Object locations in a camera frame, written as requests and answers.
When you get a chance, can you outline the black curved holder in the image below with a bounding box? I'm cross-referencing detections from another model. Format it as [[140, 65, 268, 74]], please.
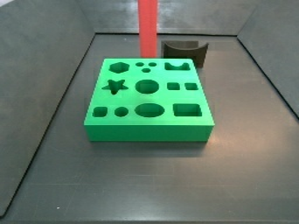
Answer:
[[162, 40, 210, 68]]

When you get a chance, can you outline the green shape-sorter block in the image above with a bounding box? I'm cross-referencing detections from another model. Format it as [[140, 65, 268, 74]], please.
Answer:
[[84, 59, 215, 142]]

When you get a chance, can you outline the red double-square peg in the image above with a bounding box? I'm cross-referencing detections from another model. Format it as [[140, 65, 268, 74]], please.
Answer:
[[138, 0, 158, 58]]

